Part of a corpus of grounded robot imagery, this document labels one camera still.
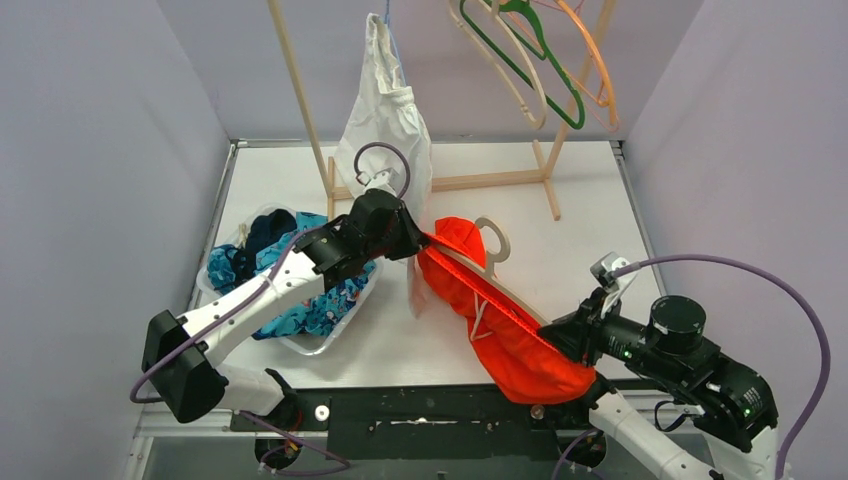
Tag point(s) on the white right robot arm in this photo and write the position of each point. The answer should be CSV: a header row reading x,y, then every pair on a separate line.
x,y
731,405

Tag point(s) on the orange mesh shorts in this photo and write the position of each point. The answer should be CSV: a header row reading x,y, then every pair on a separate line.
x,y
503,335

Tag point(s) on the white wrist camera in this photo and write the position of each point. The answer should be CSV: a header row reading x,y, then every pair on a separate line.
x,y
388,180
615,274

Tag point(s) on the orange wooden hanger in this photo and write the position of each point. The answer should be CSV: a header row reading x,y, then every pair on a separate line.
x,y
591,90

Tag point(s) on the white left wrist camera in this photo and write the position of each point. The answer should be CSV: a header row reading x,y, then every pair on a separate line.
x,y
388,180

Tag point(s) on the white plastic basket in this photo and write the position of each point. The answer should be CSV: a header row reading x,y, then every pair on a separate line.
x,y
303,344

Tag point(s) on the teal shark print shorts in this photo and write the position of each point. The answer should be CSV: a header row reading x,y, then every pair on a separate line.
x,y
318,316

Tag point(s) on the white garment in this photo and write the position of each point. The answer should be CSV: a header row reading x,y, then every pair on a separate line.
x,y
385,129

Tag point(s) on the light blue wire hanger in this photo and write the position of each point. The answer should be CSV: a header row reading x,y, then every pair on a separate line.
x,y
392,33

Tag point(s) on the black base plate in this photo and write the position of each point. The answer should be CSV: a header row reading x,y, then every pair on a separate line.
x,y
435,432

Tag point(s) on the wooden clothes rack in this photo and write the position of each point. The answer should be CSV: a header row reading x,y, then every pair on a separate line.
x,y
541,174

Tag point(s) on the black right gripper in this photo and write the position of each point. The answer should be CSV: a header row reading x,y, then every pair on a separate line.
x,y
579,334

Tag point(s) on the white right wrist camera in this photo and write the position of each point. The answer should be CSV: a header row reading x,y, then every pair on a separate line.
x,y
615,274

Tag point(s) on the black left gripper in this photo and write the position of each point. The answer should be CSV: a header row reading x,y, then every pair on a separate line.
x,y
407,232

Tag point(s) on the navy blue shorts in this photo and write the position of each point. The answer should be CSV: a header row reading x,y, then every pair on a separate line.
x,y
264,231

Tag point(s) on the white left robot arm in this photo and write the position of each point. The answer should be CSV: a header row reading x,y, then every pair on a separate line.
x,y
184,356

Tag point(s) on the green hanger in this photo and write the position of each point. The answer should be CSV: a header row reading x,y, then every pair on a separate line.
x,y
537,64

